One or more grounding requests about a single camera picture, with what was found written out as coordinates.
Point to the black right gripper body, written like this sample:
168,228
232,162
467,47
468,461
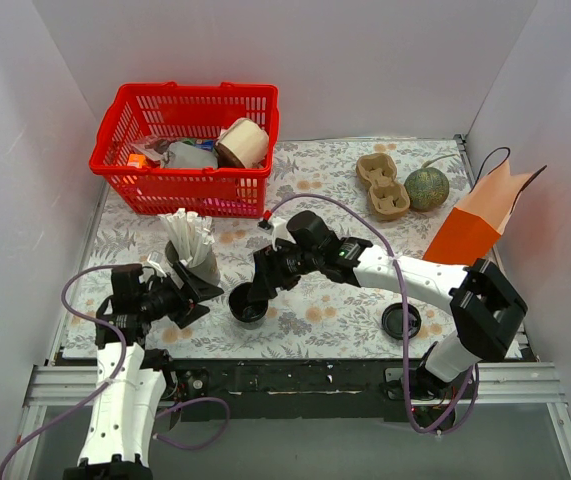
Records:
270,268

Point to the brown cardboard cup carrier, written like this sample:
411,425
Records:
387,198

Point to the black printed coffee cup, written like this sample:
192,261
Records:
249,315

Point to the orange snack box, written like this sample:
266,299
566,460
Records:
138,161

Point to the beige paper wrapped roll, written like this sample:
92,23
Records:
243,145

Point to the black coffee cup lid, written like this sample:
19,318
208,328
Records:
392,321

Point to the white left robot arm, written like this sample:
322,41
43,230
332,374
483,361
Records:
132,380

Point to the orange paper bag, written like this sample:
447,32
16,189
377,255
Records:
479,219

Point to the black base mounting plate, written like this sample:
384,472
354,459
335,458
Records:
291,389

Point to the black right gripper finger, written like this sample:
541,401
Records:
273,282
256,290

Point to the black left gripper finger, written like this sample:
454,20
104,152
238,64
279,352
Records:
195,288
185,316

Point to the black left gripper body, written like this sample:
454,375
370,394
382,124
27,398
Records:
182,295

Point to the green netted melon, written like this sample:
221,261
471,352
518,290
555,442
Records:
427,187

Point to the grey tin straw holder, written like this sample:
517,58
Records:
208,270

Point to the aluminium frame rail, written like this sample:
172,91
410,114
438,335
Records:
515,383

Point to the floral table mat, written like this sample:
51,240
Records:
316,319

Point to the red plastic shopping basket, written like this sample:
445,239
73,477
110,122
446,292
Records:
208,149

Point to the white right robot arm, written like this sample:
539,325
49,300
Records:
486,309

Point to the grey wrapped package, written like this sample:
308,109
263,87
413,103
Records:
181,155

